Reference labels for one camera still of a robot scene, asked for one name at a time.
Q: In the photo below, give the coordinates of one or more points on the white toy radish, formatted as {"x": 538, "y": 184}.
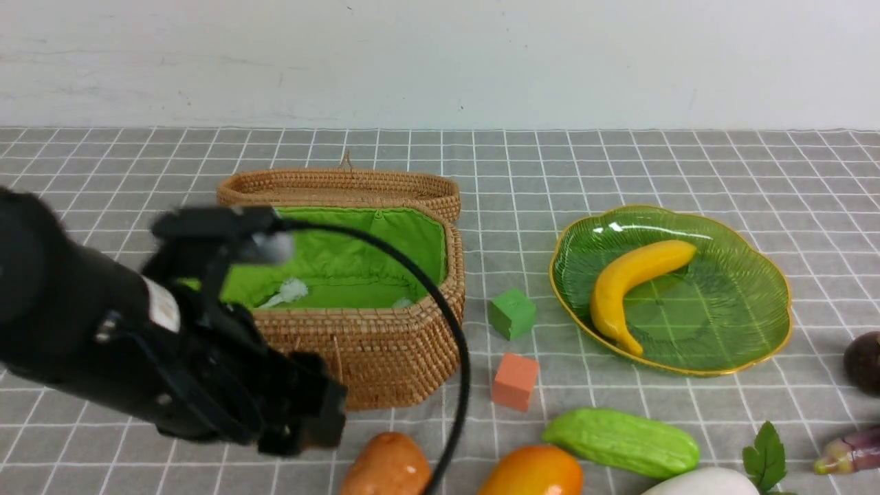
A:
{"x": 708, "y": 480}

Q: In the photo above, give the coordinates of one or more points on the green toy bitter gourd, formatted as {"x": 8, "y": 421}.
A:
{"x": 623, "y": 441}

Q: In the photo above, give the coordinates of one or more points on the purple toy eggplant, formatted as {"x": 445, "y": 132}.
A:
{"x": 855, "y": 452}

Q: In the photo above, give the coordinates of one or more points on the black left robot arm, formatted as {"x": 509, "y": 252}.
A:
{"x": 74, "y": 319}

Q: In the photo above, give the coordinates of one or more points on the white fluffy tag in basket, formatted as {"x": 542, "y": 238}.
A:
{"x": 292, "y": 290}

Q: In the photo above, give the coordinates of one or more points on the brown toy potato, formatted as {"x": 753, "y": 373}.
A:
{"x": 390, "y": 463}

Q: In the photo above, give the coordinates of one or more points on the dark purple mangosteen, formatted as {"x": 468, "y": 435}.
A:
{"x": 861, "y": 363}

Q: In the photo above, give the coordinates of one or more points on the orange toy mango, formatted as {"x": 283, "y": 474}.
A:
{"x": 535, "y": 469}

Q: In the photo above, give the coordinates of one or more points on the green radish leaf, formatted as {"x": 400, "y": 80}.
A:
{"x": 765, "y": 460}

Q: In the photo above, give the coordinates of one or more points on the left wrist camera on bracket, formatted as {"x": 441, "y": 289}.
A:
{"x": 202, "y": 242}

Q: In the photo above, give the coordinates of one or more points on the orange foam cube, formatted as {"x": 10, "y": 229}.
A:
{"x": 515, "y": 381}

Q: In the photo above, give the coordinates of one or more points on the woven rattan basket green lining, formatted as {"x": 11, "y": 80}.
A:
{"x": 375, "y": 324}

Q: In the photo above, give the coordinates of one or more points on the yellow toy banana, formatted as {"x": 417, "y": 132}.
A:
{"x": 636, "y": 267}

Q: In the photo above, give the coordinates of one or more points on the woven rattan basket lid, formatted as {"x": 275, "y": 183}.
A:
{"x": 345, "y": 185}

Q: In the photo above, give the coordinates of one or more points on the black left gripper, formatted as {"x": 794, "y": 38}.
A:
{"x": 218, "y": 381}

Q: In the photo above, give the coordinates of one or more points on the green glass leaf plate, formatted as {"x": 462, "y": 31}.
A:
{"x": 728, "y": 309}

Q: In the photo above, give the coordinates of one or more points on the green foam cube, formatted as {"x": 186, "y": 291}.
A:
{"x": 512, "y": 314}

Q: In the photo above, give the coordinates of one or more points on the grey checked tablecloth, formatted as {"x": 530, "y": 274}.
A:
{"x": 808, "y": 200}

